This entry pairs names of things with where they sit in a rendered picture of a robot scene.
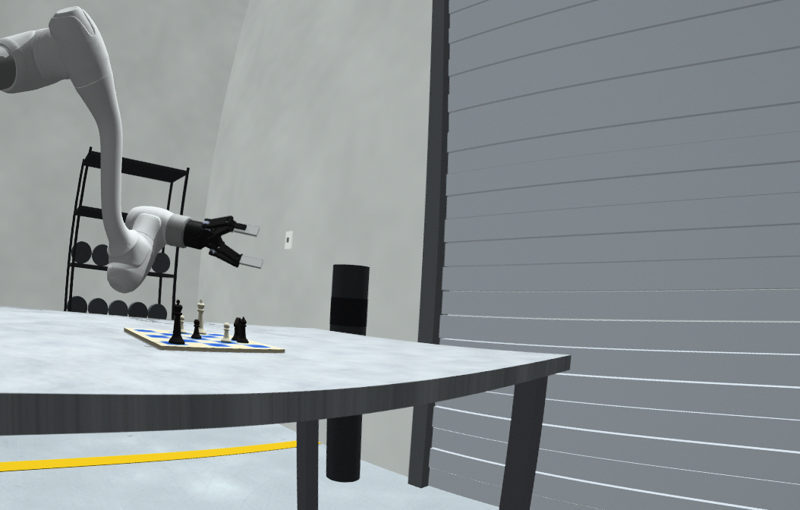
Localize white chess king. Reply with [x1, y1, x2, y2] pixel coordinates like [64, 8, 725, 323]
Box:
[197, 300, 206, 335]

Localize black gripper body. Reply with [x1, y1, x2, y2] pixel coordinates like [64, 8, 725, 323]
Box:
[183, 220, 222, 250]

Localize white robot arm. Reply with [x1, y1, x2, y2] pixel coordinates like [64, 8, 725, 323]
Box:
[0, 6, 192, 294]

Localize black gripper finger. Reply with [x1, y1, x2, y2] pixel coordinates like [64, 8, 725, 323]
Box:
[202, 216, 260, 242]
[208, 241, 263, 269]

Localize blue and cream chessboard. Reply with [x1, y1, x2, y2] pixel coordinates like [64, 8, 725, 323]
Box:
[124, 328, 285, 353]

